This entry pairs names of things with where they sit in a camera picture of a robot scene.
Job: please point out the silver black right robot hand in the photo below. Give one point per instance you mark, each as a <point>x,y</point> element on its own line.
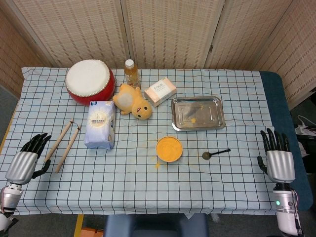
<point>280,165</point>

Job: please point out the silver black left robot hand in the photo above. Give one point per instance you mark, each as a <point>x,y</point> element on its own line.
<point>21,165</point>

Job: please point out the small black spoon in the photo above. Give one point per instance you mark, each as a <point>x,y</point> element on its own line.
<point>205,155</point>

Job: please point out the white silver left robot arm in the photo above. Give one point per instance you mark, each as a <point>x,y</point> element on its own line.
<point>10,197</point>

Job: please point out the rectangular stainless steel tray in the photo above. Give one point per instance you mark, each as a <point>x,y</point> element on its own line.
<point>197,113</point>

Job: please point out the beige round bowl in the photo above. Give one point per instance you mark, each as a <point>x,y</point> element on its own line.
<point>169,161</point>

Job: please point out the orange powder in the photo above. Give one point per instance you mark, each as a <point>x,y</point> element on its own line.
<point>157,165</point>

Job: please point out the wooden drumstick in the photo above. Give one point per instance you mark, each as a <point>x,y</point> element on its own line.
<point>59,140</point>
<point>67,149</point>

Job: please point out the blue white paper pack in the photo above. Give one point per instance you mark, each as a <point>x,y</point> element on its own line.
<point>98,123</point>

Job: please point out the orange box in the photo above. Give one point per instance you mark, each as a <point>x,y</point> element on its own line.
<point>91,233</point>

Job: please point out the light blue checked tablecloth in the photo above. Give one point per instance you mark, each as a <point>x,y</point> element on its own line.
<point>123,185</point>

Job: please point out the red drum with white skin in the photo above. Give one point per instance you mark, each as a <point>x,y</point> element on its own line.
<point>86,76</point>

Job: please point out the yellow plush chick toy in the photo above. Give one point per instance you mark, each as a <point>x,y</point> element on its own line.
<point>138,103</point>

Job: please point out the metal screen hinge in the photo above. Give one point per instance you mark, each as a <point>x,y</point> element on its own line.
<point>211,48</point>

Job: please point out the blue padded chair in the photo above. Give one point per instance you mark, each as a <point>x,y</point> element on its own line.
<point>155,227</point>

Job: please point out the pink white tissue pack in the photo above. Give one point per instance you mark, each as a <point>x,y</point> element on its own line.
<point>160,91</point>

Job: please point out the clear bottle with yellow drink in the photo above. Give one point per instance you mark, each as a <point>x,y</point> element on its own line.
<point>132,74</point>

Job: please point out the beige woven folding screen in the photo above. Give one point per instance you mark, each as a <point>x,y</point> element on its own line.
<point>172,29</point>

